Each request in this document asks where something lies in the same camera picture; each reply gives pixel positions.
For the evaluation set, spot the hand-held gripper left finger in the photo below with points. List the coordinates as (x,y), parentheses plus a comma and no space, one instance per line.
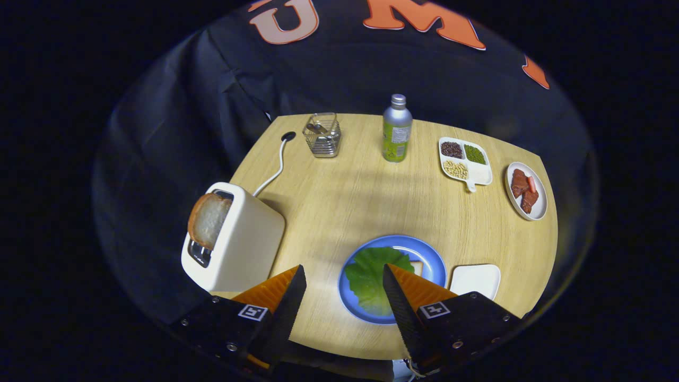
(289,307)

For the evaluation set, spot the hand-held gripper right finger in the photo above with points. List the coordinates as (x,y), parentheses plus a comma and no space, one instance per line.
(403,313)

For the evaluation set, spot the green lettuce leaf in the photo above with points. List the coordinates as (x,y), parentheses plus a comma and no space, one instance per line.
(371,276)

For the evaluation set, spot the toasted bread slice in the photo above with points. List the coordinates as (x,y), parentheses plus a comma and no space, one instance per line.
(209,220)

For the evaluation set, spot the white bread slice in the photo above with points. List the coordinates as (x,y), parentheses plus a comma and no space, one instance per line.
(417,268)

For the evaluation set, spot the blue plate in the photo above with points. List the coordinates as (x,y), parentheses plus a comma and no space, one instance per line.
(419,252)

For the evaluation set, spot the white square plate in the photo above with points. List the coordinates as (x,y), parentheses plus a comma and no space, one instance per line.
(475,278)

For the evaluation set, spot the cream toaster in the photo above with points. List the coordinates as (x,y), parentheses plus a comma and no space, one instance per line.
(249,239)

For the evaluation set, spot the pile of yellow soybeans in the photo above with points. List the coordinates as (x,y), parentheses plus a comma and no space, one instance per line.
(455,170)

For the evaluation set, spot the white divided bean tray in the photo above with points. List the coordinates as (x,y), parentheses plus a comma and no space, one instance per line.
(480,174)

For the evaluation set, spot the red-brown meat slice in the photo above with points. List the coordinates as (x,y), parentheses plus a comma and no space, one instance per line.
(529,201)
(519,183)

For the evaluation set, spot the pile of dark red beans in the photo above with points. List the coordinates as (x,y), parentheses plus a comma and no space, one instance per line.
(451,149)

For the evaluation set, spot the pile of green beans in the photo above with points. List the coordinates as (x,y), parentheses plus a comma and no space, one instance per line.
(475,154)

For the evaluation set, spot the white oval plate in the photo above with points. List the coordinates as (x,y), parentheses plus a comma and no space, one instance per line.
(540,204)

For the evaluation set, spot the silver bottle with green label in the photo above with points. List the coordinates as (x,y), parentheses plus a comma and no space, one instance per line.
(397,132)

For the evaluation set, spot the pink sausage slice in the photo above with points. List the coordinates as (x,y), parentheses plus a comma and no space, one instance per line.
(531,184)

